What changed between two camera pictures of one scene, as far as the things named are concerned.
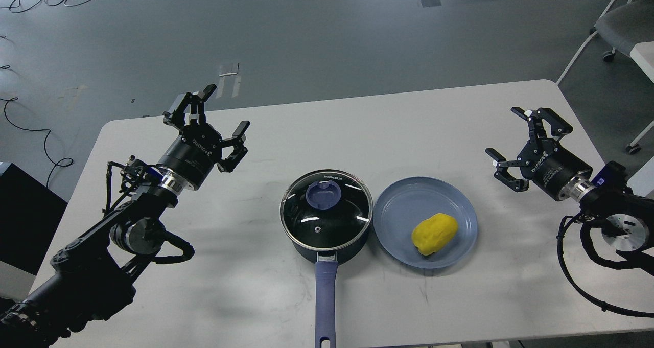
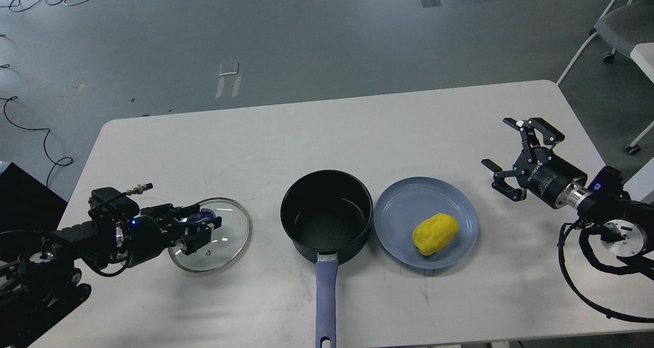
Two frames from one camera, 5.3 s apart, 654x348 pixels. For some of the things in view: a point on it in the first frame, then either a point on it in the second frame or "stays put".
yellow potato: [434, 233] stays put
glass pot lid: [326, 209] -> [227, 240]
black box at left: [30, 214] stays put
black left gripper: [190, 158] -> [158, 227]
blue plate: [401, 206] stays put
